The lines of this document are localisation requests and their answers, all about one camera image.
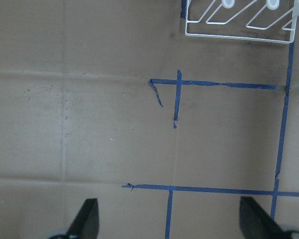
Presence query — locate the white wire cup rack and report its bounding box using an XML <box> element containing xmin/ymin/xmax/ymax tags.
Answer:
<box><xmin>180</xmin><ymin>0</ymin><xmax>299</xmax><ymax>44</ymax></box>

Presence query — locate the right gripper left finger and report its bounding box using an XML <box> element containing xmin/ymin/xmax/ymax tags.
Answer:
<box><xmin>65</xmin><ymin>198</ymin><xmax>99</xmax><ymax>239</ymax></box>

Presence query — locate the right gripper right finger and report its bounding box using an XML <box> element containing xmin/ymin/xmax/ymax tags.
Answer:
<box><xmin>239</xmin><ymin>196</ymin><xmax>285</xmax><ymax>239</ymax></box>

